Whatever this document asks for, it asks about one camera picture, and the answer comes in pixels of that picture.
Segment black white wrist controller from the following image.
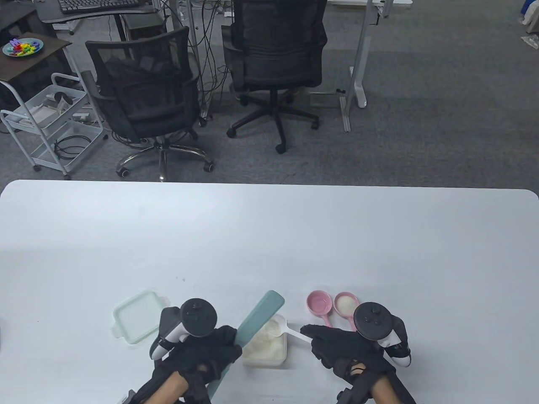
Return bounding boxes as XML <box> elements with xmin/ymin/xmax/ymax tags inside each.
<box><xmin>352</xmin><ymin>302</ymin><xmax>411</xmax><ymax>368</ymax></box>
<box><xmin>149</xmin><ymin>298</ymin><xmax>218</xmax><ymax>361</ymax></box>

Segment blue and white bag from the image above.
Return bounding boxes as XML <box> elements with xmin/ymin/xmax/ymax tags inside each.
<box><xmin>519</xmin><ymin>0</ymin><xmax>539</xmax><ymax>27</ymax></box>

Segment black white left wrist controller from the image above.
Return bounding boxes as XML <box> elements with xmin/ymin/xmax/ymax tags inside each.
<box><xmin>149</xmin><ymin>298</ymin><xmax>218</xmax><ymax>361</ymax></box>

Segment empty pink measuring spoon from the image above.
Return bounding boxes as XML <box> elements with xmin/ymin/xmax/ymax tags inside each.
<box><xmin>306</xmin><ymin>290</ymin><xmax>336</xmax><ymax>328</ymax></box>

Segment person's left forearm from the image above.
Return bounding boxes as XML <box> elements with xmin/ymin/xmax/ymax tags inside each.
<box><xmin>143</xmin><ymin>370</ymin><xmax>198</xmax><ymax>404</ymax></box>

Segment white plastic spoon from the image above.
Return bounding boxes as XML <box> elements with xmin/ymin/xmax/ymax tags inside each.
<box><xmin>273</xmin><ymin>319</ymin><xmax>313</xmax><ymax>343</ymax></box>

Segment bundle of hanging black cables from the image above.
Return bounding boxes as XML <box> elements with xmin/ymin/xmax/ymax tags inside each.
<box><xmin>185</xmin><ymin>0</ymin><xmax>233</xmax><ymax>119</ymax></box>

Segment black computer tower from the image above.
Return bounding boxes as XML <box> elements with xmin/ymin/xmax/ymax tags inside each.
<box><xmin>123</xmin><ymin>14</ymin><xmax>165</xmax><ymax>45</ymax></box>

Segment white rolling utility cart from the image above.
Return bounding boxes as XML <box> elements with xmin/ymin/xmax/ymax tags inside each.
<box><xmin>0</xmin><ymin>72</ymin><xmax>111</xmax><ymax>180</ymax></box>

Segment black mesh chair chrome base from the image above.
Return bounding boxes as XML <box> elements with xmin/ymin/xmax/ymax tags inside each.
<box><xmin>85</xmin><ymin>26</ymin><xmax>216</xmax><ymax>183</ymax></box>

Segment pale green container lid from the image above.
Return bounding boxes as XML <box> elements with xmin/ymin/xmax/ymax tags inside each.
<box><xmin>112</xmin><ymin>288</ymin><xmax>171</xmax><ymax>345</ymax></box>

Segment white desk leg frame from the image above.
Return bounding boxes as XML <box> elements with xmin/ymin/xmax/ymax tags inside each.
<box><xmin>338</xmin><ymin>0</ymin><xmax>395</xmax><ymax>133</ymax></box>

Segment black keyboard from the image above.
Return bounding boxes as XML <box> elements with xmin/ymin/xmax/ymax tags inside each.
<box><xmin>58</xmin><ymin>0</ymin><xmax>140</xmax><ymax>13</ymax></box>

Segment person's left hand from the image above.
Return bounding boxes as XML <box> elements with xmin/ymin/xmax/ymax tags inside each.
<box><xmin>165</xmin><ymin>325</ymin><xmax>243</xmax><ymax>388</ymax></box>

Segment person's right hand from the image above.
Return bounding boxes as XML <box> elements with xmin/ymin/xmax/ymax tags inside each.
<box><xmin>301</xmin><ymin>324</ymin><xmax>397</xmax><ymax>384</ymax></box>

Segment pale blue plate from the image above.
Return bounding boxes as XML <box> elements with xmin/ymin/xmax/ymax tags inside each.
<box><xmin>2</xmin><ymin>37</ymin><xmax>44</xmax><ymax>58</ymax></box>

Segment dark brown side table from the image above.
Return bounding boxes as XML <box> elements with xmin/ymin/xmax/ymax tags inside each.
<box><xmin>0</xmin><ymin>32</ymin><xmax>73</xmax><ymax>110</ymax></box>

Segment coiled black cable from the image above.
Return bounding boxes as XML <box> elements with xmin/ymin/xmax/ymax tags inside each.
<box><xmin>53</xmin><ymin>135</ymin><xmax>91</xmax><ymax>160</ymax></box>

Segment white powder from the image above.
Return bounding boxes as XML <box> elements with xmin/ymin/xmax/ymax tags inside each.
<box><xmin>245</xmin><ymin>316</ymin><xmax>286</xmax><ymax>361</ymax></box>

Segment long teal scraper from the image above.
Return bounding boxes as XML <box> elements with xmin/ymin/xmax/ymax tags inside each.
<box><xmin>209</xmin><ymin>290</ymin><xmax>285</xmax><ymax>404</ymax></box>

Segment pile of colourful toy letters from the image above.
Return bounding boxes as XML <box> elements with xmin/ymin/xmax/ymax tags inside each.
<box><xmin>8</xmin><ymin>38</ymin><xmax>41</xmax><ymax>56</ymax></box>

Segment person's right forearm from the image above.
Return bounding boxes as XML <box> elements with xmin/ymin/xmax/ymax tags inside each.
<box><xmin>370</xmin><ymin>379</ymin><xmax>418</xmax><ymax>404</ymax></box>

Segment pink measuring spoon with powder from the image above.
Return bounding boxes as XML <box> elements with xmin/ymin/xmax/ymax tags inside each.
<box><xmin>334</xmin><ymin>291</ymin><xmax>361</xmax><ymax>334</ymax></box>

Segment dark curved desk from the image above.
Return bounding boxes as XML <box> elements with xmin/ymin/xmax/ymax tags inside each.
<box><xmin>35</xmin><ymin>0</ymin><xmax>157</xmax><ymax>42</ymax></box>

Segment white headset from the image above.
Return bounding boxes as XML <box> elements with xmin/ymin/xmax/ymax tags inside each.
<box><xmin>44</xmin><ymin>91</ymin><xmax>75</xmax><ymax>114</ymax></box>

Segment clear square food container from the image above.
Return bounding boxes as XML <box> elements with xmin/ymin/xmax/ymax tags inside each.
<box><xmin>243</xmin><ymin>314</ymin><xmax>288</xmax><ymax>367</ymax></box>

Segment black white right wrist controller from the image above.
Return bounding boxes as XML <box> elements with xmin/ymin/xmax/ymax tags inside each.
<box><xmin>352</xmin><ymin>302</ymin><xmax>411</xmax><ymax>368</ymax></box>

